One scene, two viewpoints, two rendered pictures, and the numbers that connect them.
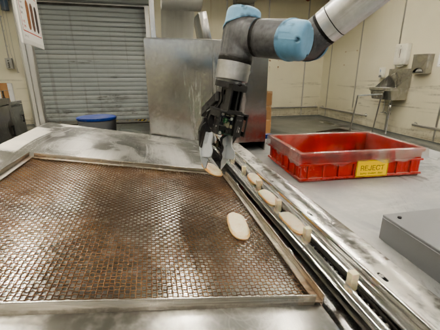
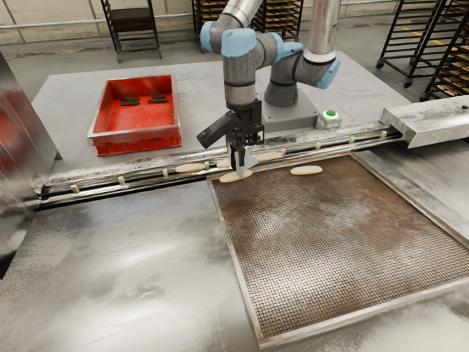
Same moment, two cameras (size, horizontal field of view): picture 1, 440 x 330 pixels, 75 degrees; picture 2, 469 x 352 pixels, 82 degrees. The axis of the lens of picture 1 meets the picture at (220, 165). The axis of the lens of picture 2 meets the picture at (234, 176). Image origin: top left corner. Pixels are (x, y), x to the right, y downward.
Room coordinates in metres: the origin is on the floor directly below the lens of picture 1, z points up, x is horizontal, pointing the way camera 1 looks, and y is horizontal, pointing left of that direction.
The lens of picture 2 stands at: (0.71, 0.58, 1.48)
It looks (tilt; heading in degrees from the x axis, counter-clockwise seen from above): 44 degrees down; 268
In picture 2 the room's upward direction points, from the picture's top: straight up
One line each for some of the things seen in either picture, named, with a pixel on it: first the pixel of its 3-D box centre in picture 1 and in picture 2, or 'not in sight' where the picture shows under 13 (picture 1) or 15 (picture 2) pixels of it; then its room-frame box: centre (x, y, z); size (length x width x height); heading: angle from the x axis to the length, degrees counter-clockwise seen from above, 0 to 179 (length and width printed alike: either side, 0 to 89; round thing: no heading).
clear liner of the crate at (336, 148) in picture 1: (338, 152); (140, 109); (1.08, -0.46, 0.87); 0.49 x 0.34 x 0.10; 100
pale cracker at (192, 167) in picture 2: (255, 178); (190, 167); (0.84, -0.11, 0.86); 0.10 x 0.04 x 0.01; 9
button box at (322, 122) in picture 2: not in sight; (327, 126); (0.30, -0.36, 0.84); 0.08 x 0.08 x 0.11; 13
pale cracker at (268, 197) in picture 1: (268, 196); (230, 162); (0.70, -0.13, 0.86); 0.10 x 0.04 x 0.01; 13
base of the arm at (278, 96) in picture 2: not in sight; (282, 88); (0.47, -0.53, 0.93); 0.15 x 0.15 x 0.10
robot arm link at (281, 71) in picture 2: not in sight; (287, 61); (0.46, -0.52, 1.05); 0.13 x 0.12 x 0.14; 141
